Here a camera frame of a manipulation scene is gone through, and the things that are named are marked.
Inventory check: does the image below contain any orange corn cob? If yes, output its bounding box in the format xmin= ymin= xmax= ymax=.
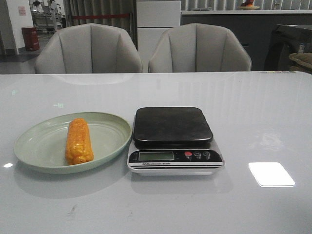
xmin=65 ymin=118 xmax=94 ymax=165

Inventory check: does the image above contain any black electronic kitchen scale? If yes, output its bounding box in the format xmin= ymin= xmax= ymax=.
xmin=127 ymin=107 xmax=225 ymax=176

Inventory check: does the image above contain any right grey upholstered chair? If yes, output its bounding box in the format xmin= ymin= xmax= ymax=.
xmin=148 ymin=23 xmax=252 ymax=73

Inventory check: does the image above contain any grey upholstered chair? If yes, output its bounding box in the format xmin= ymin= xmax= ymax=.
xmin=148 ymin=23 xmax=252 ymax=73
xmin=35 ymin=23 xmax=142 ymax=74

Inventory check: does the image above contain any left grey upholstered chair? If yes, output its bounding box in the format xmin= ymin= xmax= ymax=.
xmin=35 ymin=23 xmax=142 ymax=74

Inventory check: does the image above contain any white cabinet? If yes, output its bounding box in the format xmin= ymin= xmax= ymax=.
xmin=136 ymin=0 xmax=181 ymax=73

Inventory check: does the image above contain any light green plate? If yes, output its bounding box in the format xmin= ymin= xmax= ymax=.
xmin=14 ymin=112 xmax=132 ymax=174

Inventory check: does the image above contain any red barrier tape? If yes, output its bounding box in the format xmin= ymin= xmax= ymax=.
xmin=71 ymin=13 xmax=132 ymax=20

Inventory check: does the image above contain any dark grey counter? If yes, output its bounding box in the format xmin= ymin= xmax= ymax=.
xmin=182 ymin=10 xmax=312 ymax=71

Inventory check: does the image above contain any plate with fruit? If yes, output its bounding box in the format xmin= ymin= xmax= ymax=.
xmin=238 ymin=0 xmax=260 ymax=10

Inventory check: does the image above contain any red trash bin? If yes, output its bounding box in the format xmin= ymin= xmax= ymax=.
xmin=22 ymin=26 xmax=39 ymax=51

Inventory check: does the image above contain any black appliance at right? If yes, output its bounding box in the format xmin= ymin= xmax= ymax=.
xmin=264 ymin=24 xmax=312 ymax=71

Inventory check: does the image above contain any beige cushion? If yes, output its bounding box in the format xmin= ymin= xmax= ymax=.
xmin=289 ymin=53 xmax=312 ymax=74

